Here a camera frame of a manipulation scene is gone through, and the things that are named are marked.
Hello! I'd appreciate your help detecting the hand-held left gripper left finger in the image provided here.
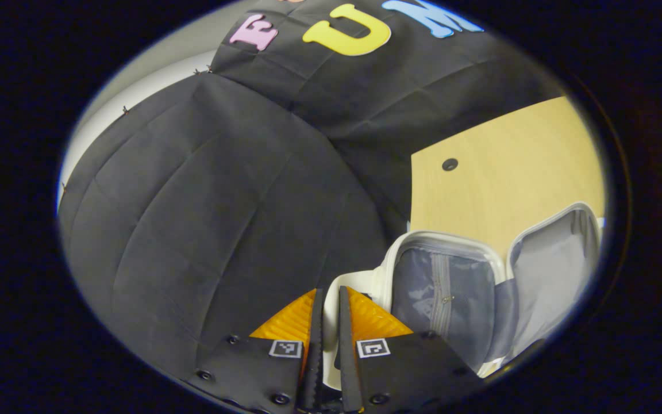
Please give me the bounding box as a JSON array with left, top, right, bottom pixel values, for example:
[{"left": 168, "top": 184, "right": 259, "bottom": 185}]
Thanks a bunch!
[{"left": 184, "top": 287, "right": 324, "bottom": 414}]

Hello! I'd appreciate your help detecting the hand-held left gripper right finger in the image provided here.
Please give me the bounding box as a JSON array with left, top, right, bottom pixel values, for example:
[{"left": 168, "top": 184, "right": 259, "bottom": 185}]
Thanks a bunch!
[{"left": 338, "top": 285, "right": 484, "bottom": 414}]

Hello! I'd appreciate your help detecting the white suitcase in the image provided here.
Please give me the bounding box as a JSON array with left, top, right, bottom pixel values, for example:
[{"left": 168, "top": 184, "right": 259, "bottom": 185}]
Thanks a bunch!
[{"left": 322, "top": 201, "right": 605, "bottom": 392}]

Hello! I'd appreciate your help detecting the black backdrop cloth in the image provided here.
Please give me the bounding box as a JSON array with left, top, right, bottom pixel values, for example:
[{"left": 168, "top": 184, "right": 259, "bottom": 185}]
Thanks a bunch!
[{"left": 58, "top": 0, "right": 567, "bottom": 380}]

